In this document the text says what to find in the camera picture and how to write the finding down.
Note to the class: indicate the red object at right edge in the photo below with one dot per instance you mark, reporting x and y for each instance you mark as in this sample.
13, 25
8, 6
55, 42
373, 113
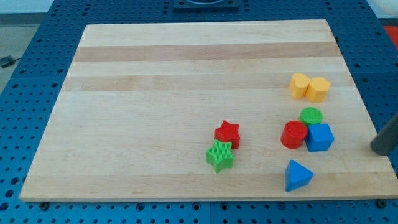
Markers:
392, 32

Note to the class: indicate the green cylinder block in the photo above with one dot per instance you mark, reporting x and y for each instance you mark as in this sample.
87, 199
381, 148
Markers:
311, 115

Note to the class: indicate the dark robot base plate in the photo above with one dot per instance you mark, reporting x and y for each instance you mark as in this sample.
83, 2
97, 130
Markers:
204, 5

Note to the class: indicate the red star block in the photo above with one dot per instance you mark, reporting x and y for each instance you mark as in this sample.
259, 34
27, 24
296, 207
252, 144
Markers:
228, 132

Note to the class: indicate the yellow hexagon block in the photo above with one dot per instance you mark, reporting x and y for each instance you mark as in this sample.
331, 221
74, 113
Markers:
318, 89

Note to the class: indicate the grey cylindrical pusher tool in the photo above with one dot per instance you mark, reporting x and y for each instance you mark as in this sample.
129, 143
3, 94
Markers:
386, 140

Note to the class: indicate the blue triangle block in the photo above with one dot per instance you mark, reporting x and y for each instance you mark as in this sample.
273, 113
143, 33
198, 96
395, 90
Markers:
296, 176

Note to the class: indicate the green star block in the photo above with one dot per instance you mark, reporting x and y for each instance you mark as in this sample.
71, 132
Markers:
220, 156

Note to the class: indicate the red cylinder block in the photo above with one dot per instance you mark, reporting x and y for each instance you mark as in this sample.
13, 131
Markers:
294, 134

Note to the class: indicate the yellow heart block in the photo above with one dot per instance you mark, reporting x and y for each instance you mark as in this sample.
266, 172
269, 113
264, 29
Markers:
298, 85

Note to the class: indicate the blue cube block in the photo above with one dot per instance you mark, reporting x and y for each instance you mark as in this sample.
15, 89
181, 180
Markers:
319, 137

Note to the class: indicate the wooden board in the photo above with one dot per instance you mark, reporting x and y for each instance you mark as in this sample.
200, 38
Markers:
139, 105

